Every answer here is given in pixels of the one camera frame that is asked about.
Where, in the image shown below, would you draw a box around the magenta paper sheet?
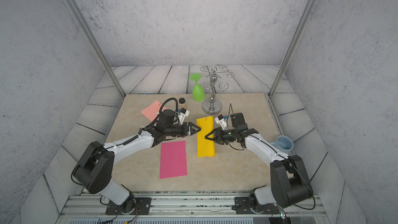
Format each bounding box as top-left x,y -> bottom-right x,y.
160,141 -> 188,179

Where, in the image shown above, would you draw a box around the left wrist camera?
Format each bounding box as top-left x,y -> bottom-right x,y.
177,108 -> 190,124

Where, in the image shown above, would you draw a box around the aluminium frame post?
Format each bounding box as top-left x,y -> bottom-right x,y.
268,0 -> 317,98
64,0 -> 126,99

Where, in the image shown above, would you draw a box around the salmon pink paper sheet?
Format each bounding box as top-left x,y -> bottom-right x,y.
141,101 -> 162,121

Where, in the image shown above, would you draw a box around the yellow paper sheet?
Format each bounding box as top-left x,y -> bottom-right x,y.
195,116 -> 216,158

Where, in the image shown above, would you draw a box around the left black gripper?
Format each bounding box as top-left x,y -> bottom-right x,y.
164,121 -> 201,138

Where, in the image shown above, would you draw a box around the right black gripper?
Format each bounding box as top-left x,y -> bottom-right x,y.
205,127 -> 238,145

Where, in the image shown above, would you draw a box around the left aluminium frame post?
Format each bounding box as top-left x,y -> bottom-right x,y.
64,0 -> 126,99

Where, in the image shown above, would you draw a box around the wooden block with black cap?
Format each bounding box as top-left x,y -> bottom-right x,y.
179,97 -> 186,104

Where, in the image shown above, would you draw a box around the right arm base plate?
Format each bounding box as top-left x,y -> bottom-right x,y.
231,197 -> 279,215

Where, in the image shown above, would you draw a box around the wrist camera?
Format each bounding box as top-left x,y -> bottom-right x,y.
215,115 -> 228,130
177,108 -> 190,124

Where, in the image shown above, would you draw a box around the silver metal hanger stand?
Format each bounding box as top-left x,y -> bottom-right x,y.
199,64 -> 234,115

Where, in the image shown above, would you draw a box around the aluminium front rail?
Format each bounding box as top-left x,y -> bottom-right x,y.
57,191 -> 330,224

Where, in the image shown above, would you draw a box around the green plastic wine glass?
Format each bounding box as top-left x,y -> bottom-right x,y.
189,73 -> 205,102

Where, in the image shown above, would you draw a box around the right aluminium frame post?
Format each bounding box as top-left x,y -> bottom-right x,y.
268,0 -> 317,98

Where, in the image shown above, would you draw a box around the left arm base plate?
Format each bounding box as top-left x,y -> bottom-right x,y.
105,197 -> 152,215

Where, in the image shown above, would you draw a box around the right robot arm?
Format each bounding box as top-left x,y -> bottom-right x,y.
204,113 -> 314,213

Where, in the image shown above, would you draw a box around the light blue cup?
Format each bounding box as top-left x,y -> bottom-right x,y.
271,135 -> 294,154

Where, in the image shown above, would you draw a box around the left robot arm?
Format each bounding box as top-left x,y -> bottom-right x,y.
71,110 -> 201,206

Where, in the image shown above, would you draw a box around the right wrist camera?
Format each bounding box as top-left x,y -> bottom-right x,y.
215,115 -> 228,130

